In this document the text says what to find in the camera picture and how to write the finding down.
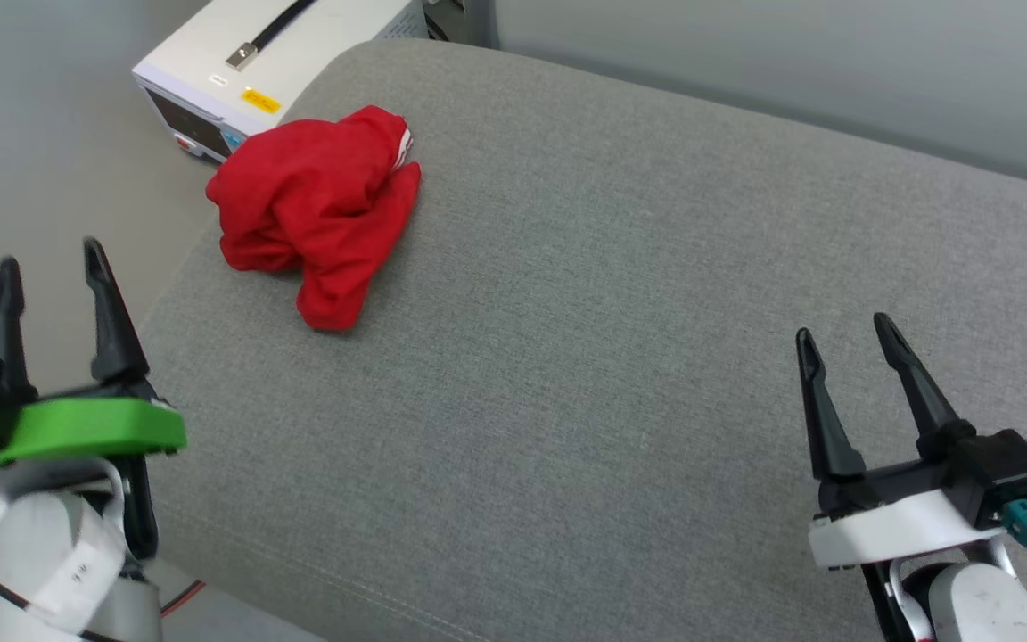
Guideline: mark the red garment with white stripes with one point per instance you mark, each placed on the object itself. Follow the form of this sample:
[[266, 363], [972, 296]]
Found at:
[[317, 205]]

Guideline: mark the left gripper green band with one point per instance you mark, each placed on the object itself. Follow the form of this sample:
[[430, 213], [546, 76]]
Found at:
[[94, 426]]

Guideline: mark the grey fabric sofa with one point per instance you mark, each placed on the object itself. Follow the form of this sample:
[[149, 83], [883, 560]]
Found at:
[[620, 339]]

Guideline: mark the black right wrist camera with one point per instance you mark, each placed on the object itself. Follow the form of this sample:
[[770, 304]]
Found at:
[[999, 468]]

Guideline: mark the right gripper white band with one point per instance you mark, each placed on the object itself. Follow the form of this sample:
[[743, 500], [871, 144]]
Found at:
[[897, 530]]

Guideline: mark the white equipment box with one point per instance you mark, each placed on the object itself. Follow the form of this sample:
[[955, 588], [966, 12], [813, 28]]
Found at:
[[201, 80]]

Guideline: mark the yellow sticker label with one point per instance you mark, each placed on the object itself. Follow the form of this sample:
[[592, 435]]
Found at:
[[261, 101]]

